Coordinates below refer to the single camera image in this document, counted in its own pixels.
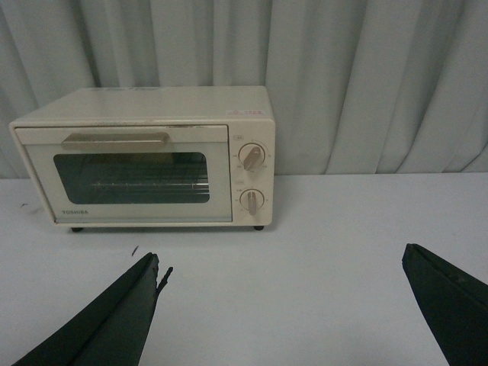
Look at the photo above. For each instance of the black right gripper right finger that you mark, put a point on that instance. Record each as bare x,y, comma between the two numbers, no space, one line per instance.
453,303

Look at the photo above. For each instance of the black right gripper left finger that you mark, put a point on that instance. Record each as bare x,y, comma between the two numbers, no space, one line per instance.
113,328

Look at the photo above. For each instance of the glass oven door with handle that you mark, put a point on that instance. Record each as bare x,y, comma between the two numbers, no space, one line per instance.
66,160

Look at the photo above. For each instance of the cream Toshiba toaster oven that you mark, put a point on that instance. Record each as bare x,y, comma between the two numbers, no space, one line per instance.
245,111

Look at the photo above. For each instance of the lower beige oven knob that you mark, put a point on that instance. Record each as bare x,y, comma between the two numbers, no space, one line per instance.
252,200

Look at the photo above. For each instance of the beige oven knob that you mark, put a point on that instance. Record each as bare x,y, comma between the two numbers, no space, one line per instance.
251,155
252,200

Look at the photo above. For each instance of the upper beige oven knob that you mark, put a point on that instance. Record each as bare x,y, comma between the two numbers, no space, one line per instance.
251,155

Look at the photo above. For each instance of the pale grey curtain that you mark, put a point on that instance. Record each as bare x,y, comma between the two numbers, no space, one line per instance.
357,87

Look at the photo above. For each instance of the wire oven rack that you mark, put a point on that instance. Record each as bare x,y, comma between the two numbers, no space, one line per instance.
177,186

